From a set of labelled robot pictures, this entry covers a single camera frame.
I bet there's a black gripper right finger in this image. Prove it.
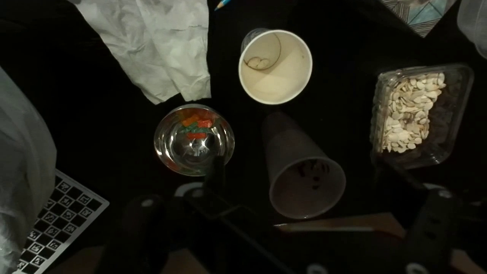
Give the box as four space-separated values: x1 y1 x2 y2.
377 160 461 274

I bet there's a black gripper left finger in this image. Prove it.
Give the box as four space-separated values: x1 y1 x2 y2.
173 154 295 274

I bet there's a clear container with seeds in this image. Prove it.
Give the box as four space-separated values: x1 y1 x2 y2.
368 63 476 173

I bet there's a white paper cup stained inside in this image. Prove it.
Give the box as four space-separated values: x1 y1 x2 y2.
237 28 315 107

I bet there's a paper coffee cup with specks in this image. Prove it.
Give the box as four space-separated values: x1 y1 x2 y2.
262 110 348 221

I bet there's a black white checkerboard card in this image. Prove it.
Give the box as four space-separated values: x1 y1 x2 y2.
10 170 111 274

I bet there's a crumpled white plastic bag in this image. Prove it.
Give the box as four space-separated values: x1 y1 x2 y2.
70 0 213 107

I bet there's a small shiny glass bowl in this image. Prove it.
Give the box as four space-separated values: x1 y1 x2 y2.
152 104 237 179

